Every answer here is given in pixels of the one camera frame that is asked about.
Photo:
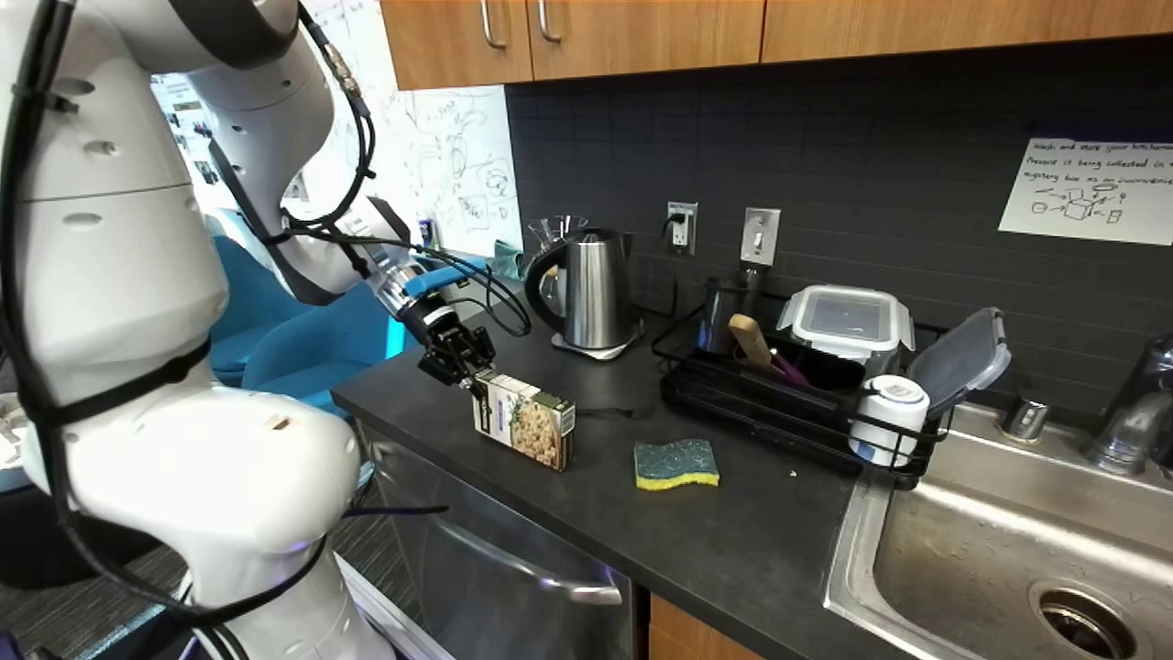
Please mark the clear plastic lidded container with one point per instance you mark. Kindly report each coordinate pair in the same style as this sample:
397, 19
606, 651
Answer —
845, 320

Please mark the stainless steel dishwasher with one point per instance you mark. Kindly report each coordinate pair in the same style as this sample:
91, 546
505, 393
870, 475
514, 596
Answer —
487, 575

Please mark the white cup in rack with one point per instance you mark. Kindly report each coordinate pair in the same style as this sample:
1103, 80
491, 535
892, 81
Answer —
888, 417

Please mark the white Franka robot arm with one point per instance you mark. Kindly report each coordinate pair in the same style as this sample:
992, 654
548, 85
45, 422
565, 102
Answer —
149, 464

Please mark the wooden lower cabinet door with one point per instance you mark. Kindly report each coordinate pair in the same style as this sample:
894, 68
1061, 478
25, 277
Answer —
690, 635

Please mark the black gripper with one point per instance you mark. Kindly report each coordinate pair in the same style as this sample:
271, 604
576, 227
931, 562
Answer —
443, 331

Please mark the wooden cabinet door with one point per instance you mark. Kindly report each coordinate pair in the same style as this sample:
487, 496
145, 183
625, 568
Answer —
450, 40
662, 32
690, 635
966, 19

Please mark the yellow and green sponge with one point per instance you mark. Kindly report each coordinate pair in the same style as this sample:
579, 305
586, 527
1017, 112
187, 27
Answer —
677, 464

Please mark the white wall light switch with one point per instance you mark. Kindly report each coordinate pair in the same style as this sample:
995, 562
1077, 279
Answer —
761, 235

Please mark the white paper wall sign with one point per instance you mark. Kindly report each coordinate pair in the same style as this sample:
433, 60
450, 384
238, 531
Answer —
1087, 189

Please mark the grey plastic container lid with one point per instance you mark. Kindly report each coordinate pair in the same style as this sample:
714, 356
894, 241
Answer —
959, 356

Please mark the blue chair with light stripe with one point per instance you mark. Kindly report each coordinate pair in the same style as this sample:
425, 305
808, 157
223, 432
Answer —
332, 343

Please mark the teal cloth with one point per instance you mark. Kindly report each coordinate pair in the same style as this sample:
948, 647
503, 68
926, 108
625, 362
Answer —
505, 257

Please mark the stainless steel sink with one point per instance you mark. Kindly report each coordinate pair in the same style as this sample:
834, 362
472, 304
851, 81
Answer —
1013, 551

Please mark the kettle power base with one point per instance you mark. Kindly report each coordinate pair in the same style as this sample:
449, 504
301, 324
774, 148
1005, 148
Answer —
606, 349

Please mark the stainless steel electric kettle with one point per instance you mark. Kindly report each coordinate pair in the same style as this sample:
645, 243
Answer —
591, 287

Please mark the blue utensil in rack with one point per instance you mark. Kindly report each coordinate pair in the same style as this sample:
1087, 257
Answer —
708, 328

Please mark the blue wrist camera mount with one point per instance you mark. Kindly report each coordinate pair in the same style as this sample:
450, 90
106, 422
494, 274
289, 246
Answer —
433, 285

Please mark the wooden upper cabinet door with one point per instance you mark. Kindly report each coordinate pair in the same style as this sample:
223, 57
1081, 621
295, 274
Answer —
966, 19
662, 32
450, 40

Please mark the white wall power outlet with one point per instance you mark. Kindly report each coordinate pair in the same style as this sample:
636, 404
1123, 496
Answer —
683, 227

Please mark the metal sink faucet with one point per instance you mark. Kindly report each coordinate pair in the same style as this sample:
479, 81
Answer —
1130, 417

